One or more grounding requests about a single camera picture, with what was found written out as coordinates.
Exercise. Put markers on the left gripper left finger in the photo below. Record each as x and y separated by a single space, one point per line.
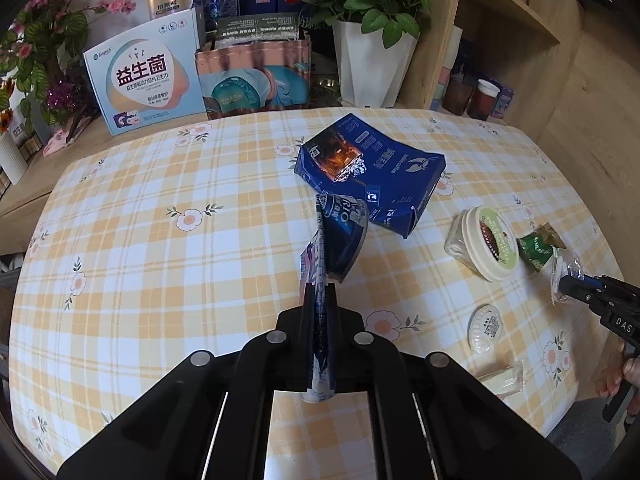
209 417

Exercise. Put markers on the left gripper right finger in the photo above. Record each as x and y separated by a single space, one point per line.
431 419

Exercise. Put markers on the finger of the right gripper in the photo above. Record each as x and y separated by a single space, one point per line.
593 282
570 288

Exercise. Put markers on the blue foil wrapper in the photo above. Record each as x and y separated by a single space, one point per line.
331 253

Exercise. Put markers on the person right hand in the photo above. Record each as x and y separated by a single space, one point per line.
614 369

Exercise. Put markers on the clear plastic screw bag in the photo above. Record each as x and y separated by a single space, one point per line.
564 264

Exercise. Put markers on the green gold snack wrapper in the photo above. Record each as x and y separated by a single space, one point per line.
538 246

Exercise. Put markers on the white napkin packet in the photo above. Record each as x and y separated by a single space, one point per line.
505 382

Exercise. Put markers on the small round clear lid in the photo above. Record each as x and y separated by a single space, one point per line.
485 329

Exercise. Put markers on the yogurt cup lid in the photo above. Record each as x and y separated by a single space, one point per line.
483 241

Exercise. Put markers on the small blue box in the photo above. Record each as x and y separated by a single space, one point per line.
503 102

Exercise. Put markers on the red paper cup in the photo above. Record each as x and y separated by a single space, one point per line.
483 100

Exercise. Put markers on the wooden shelf unit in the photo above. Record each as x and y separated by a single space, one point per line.
528 46

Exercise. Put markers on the brown glass cup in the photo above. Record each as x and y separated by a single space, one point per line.
458 94

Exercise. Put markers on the stacked pastel cups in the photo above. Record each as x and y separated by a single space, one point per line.
447 65

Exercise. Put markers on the dark blue carton box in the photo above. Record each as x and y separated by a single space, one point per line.
395 180

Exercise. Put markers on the white plant pot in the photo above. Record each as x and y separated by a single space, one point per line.
369 74

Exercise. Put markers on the teal pink gift box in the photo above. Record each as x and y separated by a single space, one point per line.
257 77

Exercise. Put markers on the white blue probiotic box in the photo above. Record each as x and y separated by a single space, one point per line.
147 74

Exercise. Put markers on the pink blossom plant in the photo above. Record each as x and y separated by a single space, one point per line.
32 44

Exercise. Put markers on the dark book box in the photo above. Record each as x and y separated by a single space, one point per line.
259 27

